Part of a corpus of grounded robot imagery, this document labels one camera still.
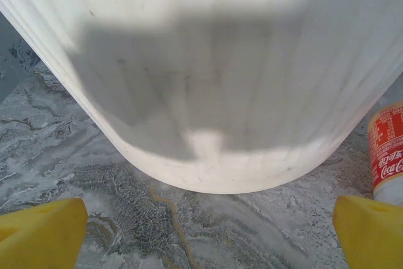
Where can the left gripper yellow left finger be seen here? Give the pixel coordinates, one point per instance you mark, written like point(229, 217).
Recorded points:
point(41, 237)

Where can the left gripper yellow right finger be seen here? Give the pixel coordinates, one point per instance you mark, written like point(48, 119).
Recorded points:
point(371, 237)

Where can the white ribbed plastic bin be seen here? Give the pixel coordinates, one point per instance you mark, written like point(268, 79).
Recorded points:
point(201, 77)

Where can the clear red-label cola bottle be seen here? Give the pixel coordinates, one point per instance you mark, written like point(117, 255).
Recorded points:
point(385, 155)

